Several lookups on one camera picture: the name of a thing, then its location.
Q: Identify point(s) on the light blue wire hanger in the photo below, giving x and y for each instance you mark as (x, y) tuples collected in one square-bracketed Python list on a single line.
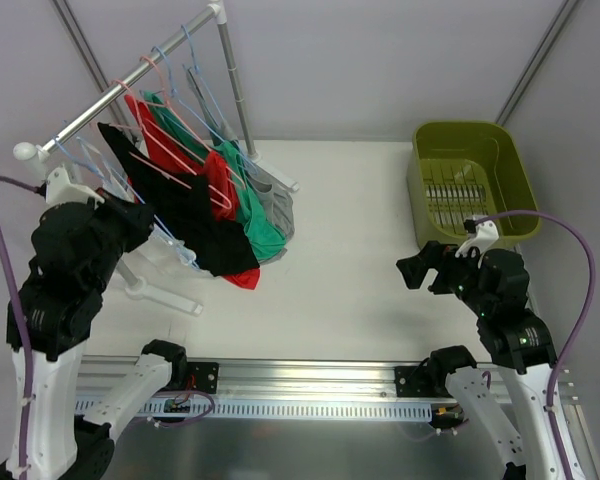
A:
[(94, 161)]

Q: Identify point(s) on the black tank top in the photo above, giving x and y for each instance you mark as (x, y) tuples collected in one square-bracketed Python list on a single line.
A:
[(184, 206)]

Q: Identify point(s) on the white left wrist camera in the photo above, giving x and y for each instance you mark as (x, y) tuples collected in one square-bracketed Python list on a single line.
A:
[(60, 189)]

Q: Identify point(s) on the white tank top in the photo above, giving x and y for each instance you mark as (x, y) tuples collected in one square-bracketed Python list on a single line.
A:
[(160, 231)]

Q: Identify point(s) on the grey tank top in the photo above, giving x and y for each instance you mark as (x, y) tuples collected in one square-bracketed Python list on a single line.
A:
[(280, 205)]

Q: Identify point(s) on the olive green plastic basket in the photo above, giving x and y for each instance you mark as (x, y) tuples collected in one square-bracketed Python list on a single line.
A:
[(459, 169)]

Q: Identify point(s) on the green tank top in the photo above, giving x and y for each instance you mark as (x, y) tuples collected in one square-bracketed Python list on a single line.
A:
[(255, 220)]

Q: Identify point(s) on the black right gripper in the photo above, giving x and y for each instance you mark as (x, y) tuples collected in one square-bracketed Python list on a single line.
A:
[(434, 270)]

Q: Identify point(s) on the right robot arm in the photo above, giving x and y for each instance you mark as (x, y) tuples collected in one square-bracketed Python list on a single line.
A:
[(535, 443)]

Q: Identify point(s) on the silver clothes rack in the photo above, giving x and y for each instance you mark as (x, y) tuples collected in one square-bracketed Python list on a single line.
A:
[(265, 208)]

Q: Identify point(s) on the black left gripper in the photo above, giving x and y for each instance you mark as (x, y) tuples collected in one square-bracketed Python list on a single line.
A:
[(131, 220)]

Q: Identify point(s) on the blue hanger under grey top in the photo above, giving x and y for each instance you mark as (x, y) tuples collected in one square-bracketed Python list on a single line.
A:
[(220, 130)]

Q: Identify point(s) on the aluminium rail with cable duct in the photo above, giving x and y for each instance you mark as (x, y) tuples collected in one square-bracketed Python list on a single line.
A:
[(293, 390)]

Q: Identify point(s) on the red tank top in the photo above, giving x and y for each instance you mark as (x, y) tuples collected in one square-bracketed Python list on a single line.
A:
[(198, 202)]

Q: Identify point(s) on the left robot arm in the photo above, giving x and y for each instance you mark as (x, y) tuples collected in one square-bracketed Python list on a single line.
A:
[(77, 248)]

